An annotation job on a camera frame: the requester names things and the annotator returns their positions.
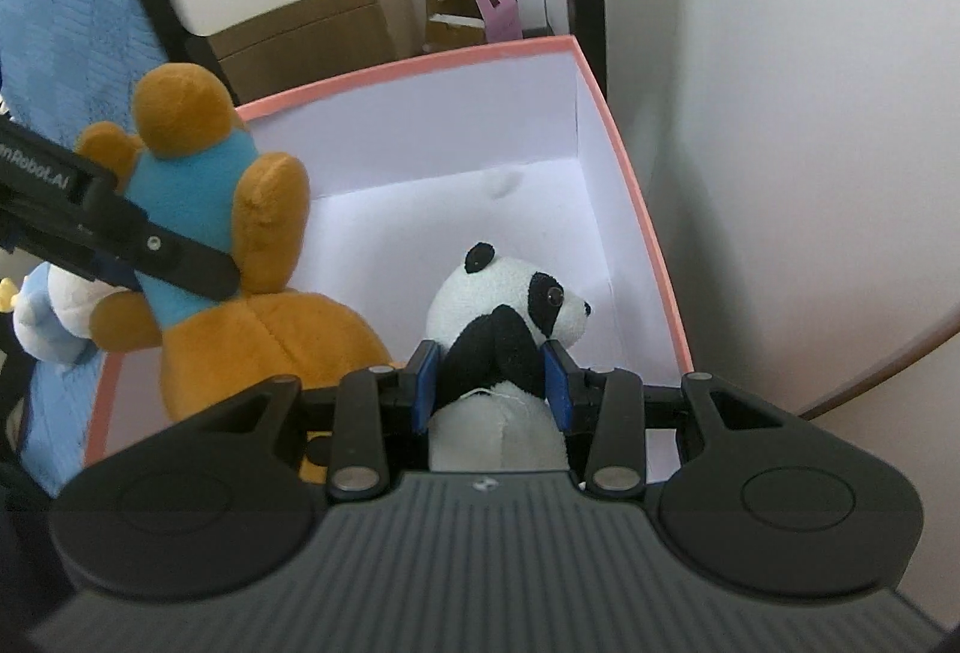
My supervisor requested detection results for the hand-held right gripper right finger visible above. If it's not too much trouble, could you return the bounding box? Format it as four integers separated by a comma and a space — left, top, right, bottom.
541, 339, 781, 498

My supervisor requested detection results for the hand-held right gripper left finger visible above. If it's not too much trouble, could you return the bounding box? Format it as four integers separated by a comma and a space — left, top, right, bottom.
191, 339, 442, 504

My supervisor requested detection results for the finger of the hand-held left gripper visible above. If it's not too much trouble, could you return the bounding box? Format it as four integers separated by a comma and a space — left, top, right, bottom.
112, 195, 242, 303

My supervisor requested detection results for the panda plush toy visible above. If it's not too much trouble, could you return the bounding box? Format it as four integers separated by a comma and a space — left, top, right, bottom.
426, 240, 593, 472

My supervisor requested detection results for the white and blue plush penguin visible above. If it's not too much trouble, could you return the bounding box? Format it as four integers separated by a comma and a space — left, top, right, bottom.
11, 261, 107, 367

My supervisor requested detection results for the brown plush bear blue shirt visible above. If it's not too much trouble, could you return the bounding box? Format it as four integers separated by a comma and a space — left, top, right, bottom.
77, 64, 395, 483

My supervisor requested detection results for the pink cardboard box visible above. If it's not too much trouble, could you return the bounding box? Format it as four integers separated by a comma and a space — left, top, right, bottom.
84, 34, 695, 483

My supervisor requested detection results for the large brown cardboard box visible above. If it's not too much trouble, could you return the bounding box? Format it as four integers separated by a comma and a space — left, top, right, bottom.
208, 0, 422, 103

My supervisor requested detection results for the small open cardboard box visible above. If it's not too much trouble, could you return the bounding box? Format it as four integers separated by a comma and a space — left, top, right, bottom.
424, 0, 520, 54

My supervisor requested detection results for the small pink carton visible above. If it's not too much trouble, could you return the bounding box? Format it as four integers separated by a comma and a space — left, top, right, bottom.
475, 0, 524, 43

